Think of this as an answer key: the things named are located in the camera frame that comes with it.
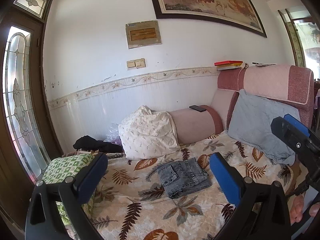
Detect stained glass wooden door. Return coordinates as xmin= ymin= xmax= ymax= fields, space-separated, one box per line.
xmin=1 ymin=0 xmax=62 ymax=230

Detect green patterned folded blanket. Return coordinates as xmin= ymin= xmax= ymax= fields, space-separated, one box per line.
xmin=41 ymin=153 xmax=97 ymax=227

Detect grey denim pants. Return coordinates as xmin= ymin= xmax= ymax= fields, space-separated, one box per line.
xmin=157 ymin=158 xmax=212 ymax=199

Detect white leaf print pillow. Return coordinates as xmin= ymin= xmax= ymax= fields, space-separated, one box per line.
xmin=118 ymin=105 xmax=180 ymax=160

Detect leaf print bed sheet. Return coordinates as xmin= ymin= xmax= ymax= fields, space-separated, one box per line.
xmin=61 ymin=132 xmax=307 ymax=240

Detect pink cylindrical bolster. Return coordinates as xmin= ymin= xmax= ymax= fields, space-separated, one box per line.
xmin=169 ymin=105 xmax=223 ymax=144

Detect framed horse painting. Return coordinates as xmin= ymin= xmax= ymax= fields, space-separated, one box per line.
xmin=152 ymin=0 xmax=267 ymax=38

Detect red and yellow books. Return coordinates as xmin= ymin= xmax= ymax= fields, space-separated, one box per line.
xmin=214 ymin=60 xmax=244 ymax=71

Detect right hand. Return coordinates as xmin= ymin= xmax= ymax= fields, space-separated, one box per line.
xmin=290 ymin=194 xmax=319 ymax=224

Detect black garment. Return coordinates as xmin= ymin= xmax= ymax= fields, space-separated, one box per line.
xmin=73 ymin=135 xmax=124 ymax=153

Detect pink padded headboard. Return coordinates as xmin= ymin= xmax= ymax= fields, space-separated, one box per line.
xmin=210 ymin=65 xmax=314 ymax=129

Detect light blue quilted pillow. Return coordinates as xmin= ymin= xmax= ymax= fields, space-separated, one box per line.
xmin=227 ymin=89 xmax=300 ymax=166

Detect wall electrical panel box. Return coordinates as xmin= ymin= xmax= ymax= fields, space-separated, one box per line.
xmin=125 ymin=21 xmax=162 ymax=49

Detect beige wall switch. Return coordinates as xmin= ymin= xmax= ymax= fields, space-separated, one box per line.
xmin=126 ymin=58 xmax=146 ymax=69

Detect clear plastic bag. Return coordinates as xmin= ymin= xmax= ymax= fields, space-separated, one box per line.
xmin=104 ymin=123 xmax=122 ymax=146

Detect right side window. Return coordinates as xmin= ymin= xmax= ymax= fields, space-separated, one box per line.
xmin=278 ymin=6 xmax=319 ymax=81

